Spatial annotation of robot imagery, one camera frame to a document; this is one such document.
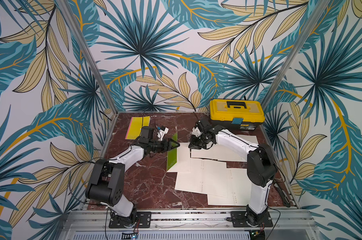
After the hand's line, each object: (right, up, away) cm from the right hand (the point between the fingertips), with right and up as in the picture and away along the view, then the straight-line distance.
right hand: (188, 145), depth 90 cm
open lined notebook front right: (+28, -24, -5) cm, 37 cm away
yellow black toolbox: (+34, +20, +8) cm, 41 cm away
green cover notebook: (-10, -5, -7) cm, 13 cm away
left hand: (-7, 0, -6) cm, 9 cm away
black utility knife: (+51, -28, -11) cm, 59 cm away
